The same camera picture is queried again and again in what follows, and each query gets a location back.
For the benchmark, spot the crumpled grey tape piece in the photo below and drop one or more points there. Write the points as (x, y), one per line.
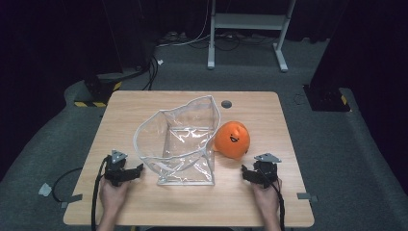
(45, 190)

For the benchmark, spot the small white paper scrap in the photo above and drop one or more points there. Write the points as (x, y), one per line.
(160, 62)

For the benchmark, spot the orange plush toy smiling face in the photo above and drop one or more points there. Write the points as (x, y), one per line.
(232, 139)

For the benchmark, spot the person's left hand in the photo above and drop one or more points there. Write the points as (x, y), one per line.
(112, 195)

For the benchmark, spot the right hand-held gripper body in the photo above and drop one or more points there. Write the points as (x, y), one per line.
(265, 171)

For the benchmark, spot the grey round table grommet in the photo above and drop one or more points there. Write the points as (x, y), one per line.
(226, 104)

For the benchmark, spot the transparent plastic bag white trim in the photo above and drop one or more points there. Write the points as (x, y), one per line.
(189, 150)

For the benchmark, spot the grey tape strip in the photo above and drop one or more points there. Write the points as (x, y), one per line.
(72, 199)
(306, 196)

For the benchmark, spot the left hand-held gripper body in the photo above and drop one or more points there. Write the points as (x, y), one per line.
(116, 170)

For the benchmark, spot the white metal stand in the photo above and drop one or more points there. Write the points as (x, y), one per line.
(247, 20)

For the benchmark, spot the person's right hand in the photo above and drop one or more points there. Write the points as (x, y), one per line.
(267, 197)

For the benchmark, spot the black base yellow striped edge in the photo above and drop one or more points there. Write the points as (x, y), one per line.
(99, 88)

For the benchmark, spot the black base yellow mark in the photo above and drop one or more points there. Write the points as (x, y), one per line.
(327, 97)

